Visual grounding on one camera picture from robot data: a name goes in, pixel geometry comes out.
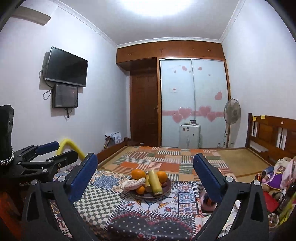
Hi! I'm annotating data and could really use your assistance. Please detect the peeled pink pomelo segment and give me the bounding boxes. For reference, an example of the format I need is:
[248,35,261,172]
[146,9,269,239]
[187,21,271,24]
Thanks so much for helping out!
[120,177,145,191]

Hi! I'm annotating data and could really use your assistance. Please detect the large orange with sticker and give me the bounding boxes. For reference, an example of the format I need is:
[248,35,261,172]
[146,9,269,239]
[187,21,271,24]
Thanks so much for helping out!
[131,169,146,180]

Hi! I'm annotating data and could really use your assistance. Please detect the small mandarin orange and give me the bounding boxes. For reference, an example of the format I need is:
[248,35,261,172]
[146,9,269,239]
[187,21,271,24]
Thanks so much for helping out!
[135,186,145,195]

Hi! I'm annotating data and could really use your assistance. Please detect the medium orange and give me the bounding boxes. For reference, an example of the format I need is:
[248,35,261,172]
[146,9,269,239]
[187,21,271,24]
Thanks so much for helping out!
[157,171,168,183]

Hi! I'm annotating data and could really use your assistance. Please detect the pink round object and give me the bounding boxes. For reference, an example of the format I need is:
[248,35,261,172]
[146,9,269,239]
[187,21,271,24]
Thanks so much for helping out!
[200,189,217,213]

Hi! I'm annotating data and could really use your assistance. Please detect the pile of toys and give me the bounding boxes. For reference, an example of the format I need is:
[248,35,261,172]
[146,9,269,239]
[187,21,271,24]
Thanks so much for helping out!
[261,157,295,201]

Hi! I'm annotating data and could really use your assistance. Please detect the clothes pile by door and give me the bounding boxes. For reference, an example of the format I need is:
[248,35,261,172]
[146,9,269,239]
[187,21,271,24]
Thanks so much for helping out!
[103,132,123,149]

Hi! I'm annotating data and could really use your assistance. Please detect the wooden headboard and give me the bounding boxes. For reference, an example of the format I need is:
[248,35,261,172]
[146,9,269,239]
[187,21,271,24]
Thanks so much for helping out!
[245,113,295,165]

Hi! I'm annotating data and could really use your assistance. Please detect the dark purple plate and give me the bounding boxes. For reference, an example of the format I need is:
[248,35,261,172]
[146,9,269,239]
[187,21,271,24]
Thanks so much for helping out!
[129,179,172,199]

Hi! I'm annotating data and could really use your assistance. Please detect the striped patchwork bed blanket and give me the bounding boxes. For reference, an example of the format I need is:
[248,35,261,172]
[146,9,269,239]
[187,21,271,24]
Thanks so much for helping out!
[102,146,235,181]

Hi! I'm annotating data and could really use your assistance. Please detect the sugarcane piece on plate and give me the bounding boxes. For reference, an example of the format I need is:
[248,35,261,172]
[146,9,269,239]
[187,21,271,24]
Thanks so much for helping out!
[148,170,163,196]

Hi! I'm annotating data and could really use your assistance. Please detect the small white cabinet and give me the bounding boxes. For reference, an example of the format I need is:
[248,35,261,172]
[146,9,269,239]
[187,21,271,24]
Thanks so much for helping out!
[179,120,201,149]

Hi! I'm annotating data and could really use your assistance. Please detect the brown wooden door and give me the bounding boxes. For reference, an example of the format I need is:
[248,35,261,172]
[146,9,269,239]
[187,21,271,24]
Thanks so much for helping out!
[129,67,159,147]

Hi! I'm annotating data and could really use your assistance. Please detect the white standing fan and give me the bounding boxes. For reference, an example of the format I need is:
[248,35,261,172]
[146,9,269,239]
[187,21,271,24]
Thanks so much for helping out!
[223,98,241,149]

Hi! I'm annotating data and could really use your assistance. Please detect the frosted sliding wardrobe doors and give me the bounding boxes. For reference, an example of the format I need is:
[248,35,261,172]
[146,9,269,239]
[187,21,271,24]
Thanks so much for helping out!
[159,59,229,148]

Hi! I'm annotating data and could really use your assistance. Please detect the wooden overhead cabinets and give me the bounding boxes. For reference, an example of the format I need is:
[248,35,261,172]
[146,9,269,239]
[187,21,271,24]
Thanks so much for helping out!
[116,40,225,70]

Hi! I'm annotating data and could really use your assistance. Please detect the small black wall monitor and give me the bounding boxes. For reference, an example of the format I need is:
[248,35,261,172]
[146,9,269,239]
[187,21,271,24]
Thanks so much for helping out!
[51,84,78,108]

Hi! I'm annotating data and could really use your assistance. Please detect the wooden bed frame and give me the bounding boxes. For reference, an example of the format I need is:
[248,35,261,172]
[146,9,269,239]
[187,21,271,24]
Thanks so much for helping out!
[98,145,270,182]

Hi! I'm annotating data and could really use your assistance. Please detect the wall mounted black television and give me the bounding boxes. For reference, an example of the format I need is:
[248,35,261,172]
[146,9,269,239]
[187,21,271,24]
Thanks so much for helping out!
[44,46,88,87]

